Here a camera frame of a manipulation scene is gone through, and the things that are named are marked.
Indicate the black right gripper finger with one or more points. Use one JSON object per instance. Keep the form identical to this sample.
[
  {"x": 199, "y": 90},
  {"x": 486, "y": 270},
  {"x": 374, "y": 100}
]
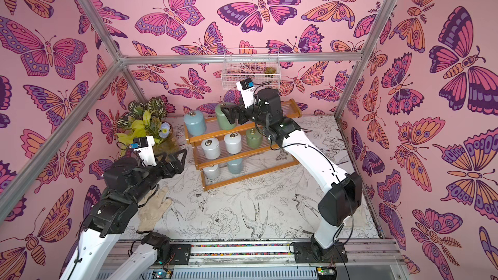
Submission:
[
  {"x": 232, "y": 116},
  {"x": 228, "y": 106}
]

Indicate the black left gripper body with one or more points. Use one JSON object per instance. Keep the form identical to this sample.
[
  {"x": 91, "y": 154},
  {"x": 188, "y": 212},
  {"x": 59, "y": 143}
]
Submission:
[{"x": 161, "y": 171}]

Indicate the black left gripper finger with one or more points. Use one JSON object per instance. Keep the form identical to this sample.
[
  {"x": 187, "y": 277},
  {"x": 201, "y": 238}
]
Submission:
[
  {"x": 179, "y": 156},
  {"x": 177, "y": 167}
]

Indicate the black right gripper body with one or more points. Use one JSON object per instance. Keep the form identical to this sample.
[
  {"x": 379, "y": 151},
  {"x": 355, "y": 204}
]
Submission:
[{"x": 246, "y": 113}]

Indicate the large green tea canister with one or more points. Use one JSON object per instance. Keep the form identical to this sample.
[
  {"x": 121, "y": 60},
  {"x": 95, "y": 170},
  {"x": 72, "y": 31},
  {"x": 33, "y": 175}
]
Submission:
[{"x": 222, "y": 120}]

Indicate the small green tea canister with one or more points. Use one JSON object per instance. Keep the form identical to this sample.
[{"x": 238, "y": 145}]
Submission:
[{"x": 253, "y": 138}]

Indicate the white tea canister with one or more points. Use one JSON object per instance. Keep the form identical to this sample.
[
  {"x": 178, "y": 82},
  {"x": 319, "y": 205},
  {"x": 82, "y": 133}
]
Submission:
[
  {"x": 211, "y": 148},
  {"x": 233, "y": 143}
]

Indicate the large blue tea canister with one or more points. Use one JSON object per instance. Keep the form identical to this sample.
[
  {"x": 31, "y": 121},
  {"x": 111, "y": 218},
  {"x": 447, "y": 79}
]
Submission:
[{"x": 195, "y": 123}]

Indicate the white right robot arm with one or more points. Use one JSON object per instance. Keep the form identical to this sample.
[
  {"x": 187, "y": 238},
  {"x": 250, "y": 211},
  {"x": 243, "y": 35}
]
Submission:
[{"x": 342, "y": 190}]

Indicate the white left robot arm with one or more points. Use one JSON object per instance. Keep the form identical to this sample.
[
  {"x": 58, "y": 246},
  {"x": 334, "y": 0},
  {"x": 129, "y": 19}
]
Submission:
[{"x": 131, "y": 185}]

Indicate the white canister bottom shelf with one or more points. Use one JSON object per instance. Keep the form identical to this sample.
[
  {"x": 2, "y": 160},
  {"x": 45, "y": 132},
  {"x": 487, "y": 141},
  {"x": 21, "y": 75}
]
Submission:
[{"x": 211, "y": 172}]

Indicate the wooden three-tier shelf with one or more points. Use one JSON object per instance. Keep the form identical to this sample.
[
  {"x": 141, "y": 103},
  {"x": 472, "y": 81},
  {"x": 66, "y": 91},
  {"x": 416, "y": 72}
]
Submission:
[{"x": 201, "y": 162}]

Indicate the blue canister bottom shelf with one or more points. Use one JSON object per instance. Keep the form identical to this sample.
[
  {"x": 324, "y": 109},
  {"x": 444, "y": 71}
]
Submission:
[{"x": 235, "y": 166}]

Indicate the beige work glove left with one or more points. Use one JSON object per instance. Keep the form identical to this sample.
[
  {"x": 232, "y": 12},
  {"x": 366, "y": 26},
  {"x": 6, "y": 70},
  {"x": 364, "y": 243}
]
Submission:
[{"x": 156, "y": 205}]

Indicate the clear vase with plants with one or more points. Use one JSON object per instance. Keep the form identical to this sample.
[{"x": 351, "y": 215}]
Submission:
[{"x": 149, "y": 119}]

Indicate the small plant in basket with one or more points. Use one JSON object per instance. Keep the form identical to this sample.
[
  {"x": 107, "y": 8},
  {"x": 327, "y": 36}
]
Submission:
[{"x": 270, "y": 70}]

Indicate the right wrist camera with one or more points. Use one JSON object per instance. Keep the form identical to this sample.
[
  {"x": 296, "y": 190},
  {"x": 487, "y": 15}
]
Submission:
[{"x": 246, "y": 87}]

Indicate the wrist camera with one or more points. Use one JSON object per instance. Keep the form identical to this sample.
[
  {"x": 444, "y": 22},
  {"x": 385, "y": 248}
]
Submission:
[
  {"x": 246, "y": 87},
  {"x": 143, "y": 147}
]

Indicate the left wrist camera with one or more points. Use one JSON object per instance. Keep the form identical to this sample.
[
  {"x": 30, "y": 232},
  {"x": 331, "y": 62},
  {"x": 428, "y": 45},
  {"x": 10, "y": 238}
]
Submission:
[{"x": 143, "y": 147}]

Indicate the white wire basket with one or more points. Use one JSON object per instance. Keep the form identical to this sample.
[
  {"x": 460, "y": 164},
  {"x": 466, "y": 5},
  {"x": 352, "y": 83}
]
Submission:
[{"x": 240, "y": 63}]

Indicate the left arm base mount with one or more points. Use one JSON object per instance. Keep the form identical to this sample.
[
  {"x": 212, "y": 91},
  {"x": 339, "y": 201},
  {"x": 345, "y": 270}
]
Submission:
[{"x": 167, "y": 252}]

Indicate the aluminium frame rail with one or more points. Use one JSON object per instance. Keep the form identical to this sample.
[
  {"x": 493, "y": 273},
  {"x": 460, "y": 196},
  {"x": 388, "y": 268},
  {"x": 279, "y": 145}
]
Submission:
[{"x": 28, "y": 174}]

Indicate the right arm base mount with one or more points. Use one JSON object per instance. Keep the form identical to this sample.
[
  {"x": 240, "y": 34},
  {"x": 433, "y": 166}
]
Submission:
[{"x": 311, "y": 252}]

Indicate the front aluminium rail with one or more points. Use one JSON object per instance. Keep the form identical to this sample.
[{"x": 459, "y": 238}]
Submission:
[{"x": 217, "y": 254}]

